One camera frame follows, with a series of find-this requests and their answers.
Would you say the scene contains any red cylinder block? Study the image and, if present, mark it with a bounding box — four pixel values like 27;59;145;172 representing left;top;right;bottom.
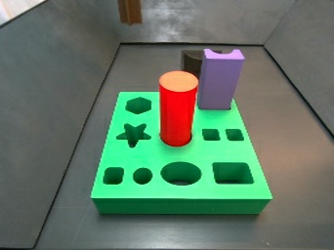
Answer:
160;71;198;146

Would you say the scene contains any brown star prism block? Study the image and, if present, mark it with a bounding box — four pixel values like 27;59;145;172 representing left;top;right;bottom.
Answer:
118;0;142;25

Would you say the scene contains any purple notched rectangular block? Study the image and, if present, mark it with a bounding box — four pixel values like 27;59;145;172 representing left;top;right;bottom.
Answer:
197;49;246;110

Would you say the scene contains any green shape sorter board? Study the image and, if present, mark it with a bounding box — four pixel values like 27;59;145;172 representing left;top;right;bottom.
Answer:
91;92;272;214

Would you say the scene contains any black curved bracket stand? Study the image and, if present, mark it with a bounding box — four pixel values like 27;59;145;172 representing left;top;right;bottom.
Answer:
181;49;224;79

